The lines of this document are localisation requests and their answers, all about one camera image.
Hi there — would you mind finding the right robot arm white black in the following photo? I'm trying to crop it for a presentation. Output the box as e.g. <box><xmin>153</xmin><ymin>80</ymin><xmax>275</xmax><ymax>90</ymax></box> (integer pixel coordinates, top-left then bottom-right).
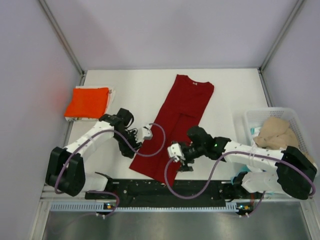
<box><xmin>167</xmin><ymin>126</ymin><xmax>317</xmax><ymax>200</ymax></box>

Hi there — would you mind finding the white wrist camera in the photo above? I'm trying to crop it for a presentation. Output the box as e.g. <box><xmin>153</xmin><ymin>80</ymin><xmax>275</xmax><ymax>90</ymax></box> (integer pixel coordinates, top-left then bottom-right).
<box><xmin>141</xmin><ymin>123</ymin><xmax>153</xmax><ymax>140</ymax></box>
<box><xmin>167</xmin><ymin>142</ymin><xmax>185</xmax><ymax>163</ymax></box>

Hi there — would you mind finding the folded orange t shirt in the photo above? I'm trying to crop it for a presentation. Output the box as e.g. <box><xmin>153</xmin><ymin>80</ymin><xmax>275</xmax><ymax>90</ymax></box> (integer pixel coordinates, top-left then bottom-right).
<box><xmin>63</xmin><ymin>87</ymin><xmax>110</xmax><ymax>119</ymax></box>

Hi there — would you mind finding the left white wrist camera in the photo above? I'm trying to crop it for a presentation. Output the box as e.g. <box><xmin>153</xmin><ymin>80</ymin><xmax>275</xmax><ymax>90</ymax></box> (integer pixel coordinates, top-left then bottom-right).
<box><xmin>141</xmin><ymin>123</ymin><xmax>153</xmax><ymax>140</ymax></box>

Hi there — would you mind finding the left aluminium frame post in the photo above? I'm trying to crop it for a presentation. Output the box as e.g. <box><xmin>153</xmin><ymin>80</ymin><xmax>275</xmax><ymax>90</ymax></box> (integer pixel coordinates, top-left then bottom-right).
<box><xmin>37</xmin><ymin>0</ymin><xmax>85</xmax><ymax>76</ymax></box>

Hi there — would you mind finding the aluminium frame post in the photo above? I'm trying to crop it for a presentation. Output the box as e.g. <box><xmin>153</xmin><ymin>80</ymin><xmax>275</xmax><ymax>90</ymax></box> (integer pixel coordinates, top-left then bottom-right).
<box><xmin>258</xmin><ymin>0</ymin><xmax>307</xmax><ymax>73</ymax></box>
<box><xmin>37</xmin><ymin>0</ymin><xmax>85</xmax><ymax>76</ymax></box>

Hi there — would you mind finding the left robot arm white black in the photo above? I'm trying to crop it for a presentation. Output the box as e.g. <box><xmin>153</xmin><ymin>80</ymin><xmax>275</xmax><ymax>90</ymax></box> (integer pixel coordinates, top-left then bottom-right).
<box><xmin>45</xmin><ymin>108</ymin><xmax>152</xmax><ymax>199</ymax></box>

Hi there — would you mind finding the dark red t shirt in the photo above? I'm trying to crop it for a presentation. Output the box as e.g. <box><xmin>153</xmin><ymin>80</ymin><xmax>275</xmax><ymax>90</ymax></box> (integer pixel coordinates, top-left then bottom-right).
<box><xmin>129</xmin><ymin>74</ymin><xmax>214</xmax><ymax>183</ymax></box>

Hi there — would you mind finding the right aluminium frame post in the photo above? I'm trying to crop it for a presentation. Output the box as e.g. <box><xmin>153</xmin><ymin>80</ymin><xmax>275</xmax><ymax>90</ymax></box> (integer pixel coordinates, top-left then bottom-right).
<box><xmin>258</xmin><ymin>0</ymin><xmax>307</xmax><ymax>73</ymax></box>

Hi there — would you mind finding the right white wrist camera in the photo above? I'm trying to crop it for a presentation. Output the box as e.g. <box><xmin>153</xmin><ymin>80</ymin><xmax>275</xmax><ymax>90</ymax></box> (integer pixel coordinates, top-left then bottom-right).
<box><xmin>167</xmin><ymin>142</ymin><xmax>185</xmax><ymax>163</ymax></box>

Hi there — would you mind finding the grey slotted cable duct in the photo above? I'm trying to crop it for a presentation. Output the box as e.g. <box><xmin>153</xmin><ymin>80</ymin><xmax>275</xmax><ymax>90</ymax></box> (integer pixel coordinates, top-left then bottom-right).
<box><xmin>50</xmin><ymin>201</ymin><xmax>251</xmax><ymax>213</ymax></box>

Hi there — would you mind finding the beige t shirt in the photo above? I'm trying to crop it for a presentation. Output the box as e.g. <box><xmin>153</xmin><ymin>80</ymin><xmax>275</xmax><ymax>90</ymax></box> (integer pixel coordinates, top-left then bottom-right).
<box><xmin>253</xmin><ymin>116</ymin><xmax>299</xmax><ymax>150</ymax></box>

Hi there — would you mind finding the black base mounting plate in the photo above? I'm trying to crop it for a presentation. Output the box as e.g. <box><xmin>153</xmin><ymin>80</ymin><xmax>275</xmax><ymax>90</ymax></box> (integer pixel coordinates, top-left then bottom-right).
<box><xmin>84</xmin><ymin>178</ymin><xmax>265</xmax><ymax>207</ymax></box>

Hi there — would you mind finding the white plastic laundry basket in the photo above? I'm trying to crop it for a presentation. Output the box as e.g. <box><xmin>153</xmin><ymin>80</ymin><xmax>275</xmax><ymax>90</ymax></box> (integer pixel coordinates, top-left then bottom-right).
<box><xmin>232</xmin><ymin>107</ymin><xmax>313</xmax><ymax>153</ymax></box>

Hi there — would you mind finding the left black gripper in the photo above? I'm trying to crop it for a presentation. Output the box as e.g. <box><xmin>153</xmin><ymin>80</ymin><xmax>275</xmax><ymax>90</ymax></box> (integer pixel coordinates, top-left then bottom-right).
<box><xmin>114</xmin><ymin>129</ymin><xmax>143</xmax><ymax>159</ymax></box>

